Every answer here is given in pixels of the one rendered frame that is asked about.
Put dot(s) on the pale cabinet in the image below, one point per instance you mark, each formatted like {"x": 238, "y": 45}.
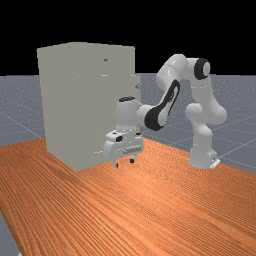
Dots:
{"x": 83, "y": 103}

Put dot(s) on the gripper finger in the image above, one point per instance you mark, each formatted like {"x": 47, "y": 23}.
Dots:
{"x": 132, "y": 160}
{"x": 116, "y": 164}

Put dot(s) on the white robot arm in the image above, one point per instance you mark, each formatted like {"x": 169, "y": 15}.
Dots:
{"x": 200, "y": 110}

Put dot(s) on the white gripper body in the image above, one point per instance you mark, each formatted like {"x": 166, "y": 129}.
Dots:
{"x": 122, "y": 146}

